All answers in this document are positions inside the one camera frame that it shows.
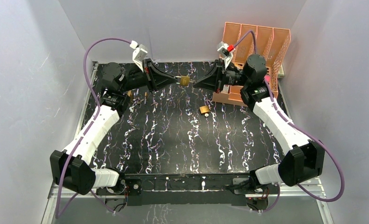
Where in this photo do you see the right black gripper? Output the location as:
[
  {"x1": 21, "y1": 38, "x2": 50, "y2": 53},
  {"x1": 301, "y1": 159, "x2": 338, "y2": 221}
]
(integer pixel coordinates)
[{"x1": 193, "y1": 59, "x2": 250, "y2": 94}]

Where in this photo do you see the large brass padlock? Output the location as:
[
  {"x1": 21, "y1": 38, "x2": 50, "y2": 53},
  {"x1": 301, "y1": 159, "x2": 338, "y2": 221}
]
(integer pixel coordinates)
[{"x1": 127, "y1": 91, "x2": 142, "y2": 105}]

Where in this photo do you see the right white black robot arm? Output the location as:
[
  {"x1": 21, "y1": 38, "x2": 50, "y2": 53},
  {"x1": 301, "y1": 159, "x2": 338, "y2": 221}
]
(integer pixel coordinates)
[{"x1": 193, "y1": 54, "x2": 325, "y2": 193}]

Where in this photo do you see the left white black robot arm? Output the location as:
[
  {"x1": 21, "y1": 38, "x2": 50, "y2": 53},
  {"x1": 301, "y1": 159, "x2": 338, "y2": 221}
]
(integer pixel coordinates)
[{"x1": 50, "y1": 59, "x2": 178, "y2": 195}]

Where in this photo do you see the pink object in organizer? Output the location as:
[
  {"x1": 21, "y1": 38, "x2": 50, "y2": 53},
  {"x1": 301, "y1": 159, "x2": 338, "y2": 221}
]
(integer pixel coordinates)
[{"x1": 264, "y1": 75, "x2": 271, "y2": 84}]

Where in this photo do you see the orange plastic file organizer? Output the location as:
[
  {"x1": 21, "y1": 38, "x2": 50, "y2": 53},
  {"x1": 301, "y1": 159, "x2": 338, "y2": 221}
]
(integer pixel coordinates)
[{"x1": 212, "y1": 21, "x2": 292, "y2": 108}]

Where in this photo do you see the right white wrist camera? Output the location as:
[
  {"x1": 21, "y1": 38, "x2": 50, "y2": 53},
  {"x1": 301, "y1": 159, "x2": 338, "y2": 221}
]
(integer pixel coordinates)
[{"x1": 217, "y1": 41, "x2": 236, "y2": 68}]

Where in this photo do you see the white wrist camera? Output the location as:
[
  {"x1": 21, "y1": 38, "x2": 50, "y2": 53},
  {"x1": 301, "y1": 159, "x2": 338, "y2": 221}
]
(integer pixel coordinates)
[
  {"x1": 130, "y1": 40, "x2": 148, "y2": 72},
  {"x1": 217, "y1": 41, "x2": 236, "y2": 68}
]

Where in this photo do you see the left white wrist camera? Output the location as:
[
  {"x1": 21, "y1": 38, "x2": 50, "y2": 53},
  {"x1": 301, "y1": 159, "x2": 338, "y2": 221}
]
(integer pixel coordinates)
[{"x1": 130, "y1": 40, "x2": 148, "y2": 72}]

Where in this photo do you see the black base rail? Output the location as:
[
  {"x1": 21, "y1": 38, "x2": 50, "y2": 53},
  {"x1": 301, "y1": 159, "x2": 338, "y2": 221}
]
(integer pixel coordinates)
[{"x1": 48, "y1": 173, "x2": 324, "y2": 214}]

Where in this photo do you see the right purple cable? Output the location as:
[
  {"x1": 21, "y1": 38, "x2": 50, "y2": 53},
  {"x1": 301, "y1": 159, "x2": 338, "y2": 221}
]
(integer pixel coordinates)
[{"x1": 230, "y1": 30, "x2": 346, "y2": 203}]

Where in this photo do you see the purple cable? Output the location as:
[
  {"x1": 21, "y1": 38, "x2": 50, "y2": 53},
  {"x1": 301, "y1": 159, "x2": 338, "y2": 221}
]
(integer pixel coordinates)
[
  {"x1": 230, "y1": 30, "x2": 346, "y2": 203},
  {"x1": 55, "y1": 37, "x2": 135, "y2": 219}
]

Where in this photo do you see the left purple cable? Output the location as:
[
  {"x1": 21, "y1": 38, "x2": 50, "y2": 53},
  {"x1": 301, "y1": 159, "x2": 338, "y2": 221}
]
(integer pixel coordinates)
[{"x1": 55, "y1": 37, "x2": 135, "y2": 219}]

